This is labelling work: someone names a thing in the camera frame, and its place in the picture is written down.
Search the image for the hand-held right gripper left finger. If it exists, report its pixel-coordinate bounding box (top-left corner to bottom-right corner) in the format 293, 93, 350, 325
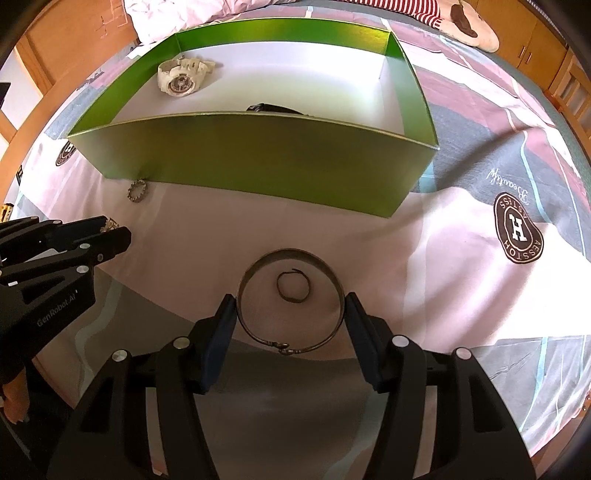
46, 293, 237, 480

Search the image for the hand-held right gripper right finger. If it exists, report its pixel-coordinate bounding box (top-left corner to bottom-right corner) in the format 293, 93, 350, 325
344, 291, 539, 480

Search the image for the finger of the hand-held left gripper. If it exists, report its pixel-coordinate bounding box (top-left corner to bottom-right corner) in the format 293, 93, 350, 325
0, 215, 112, 259
0, 226, 132, 301

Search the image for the thin dark metal ring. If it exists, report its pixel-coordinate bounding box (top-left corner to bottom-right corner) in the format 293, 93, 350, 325
276, 269, 311, 302

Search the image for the dark metal bangle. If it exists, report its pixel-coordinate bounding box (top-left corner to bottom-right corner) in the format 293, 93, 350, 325
237, 248, 345, 357

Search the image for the cream wrist watch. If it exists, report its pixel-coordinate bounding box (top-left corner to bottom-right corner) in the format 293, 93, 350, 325
157, 55, 217, 97

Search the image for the green cardboard box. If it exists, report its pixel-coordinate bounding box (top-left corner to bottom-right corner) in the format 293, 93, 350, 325
67, 17, 438, 219

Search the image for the black wrist watch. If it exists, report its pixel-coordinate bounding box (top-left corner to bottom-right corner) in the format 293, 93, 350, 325
246, 103, 306, 116

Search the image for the person's left hand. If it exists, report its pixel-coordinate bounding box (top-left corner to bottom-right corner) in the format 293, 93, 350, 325
0, 367, 29, 425

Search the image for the printed bedsheet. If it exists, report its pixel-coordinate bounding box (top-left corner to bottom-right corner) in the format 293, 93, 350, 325
9, 0, 591, 480

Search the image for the wooden headboard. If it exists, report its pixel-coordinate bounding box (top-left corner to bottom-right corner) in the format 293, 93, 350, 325
0, 0, 139, 144

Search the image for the red striped plush toy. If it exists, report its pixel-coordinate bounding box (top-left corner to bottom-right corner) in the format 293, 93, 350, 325
369, 0, 500, 52

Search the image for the wooden footboard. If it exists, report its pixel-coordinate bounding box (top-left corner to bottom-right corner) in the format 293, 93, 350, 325
545, 46, 591, 158

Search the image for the wooden wardrobe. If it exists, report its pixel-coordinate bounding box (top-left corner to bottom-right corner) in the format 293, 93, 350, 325
475, 0, 571, 70

